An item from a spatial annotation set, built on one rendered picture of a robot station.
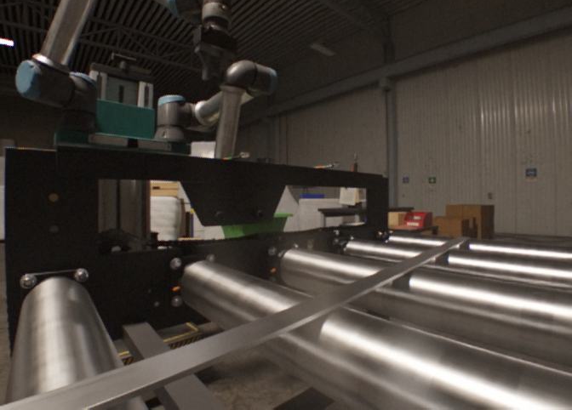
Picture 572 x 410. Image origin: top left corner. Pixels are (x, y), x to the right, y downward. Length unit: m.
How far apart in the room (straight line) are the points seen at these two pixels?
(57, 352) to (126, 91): 1.72
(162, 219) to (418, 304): 3.71
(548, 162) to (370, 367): 10.44
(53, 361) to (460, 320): 0.57
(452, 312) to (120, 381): 0.51
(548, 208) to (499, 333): 10.09
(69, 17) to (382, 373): 1.54
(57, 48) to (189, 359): 1.42
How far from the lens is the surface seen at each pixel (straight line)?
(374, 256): 1.02
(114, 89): 1.95
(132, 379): 0.28
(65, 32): 1.56
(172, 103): 1.79
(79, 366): 0.33
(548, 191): 10.64
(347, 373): 0.37
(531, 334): 0.59
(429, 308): 0.62
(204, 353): 0.30
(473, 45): 11.35
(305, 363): 0.41
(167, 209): 4.09
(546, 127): 10.83
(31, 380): 0.35
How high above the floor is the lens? 1.06
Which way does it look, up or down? 1 degrees up
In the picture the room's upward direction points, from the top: straight up
